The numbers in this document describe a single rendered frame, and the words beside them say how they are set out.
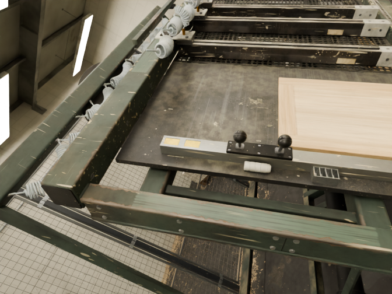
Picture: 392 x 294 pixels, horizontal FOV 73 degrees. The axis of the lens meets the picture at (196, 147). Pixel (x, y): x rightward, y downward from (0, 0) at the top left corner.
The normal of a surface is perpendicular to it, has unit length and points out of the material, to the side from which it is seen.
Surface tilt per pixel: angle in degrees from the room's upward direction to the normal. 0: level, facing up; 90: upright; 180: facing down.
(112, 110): 57
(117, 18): 90
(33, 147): 90
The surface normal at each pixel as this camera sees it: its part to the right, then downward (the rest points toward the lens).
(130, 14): -0.21, 0.69
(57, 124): 0.48, -0.54
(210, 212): -0.06, -0.71
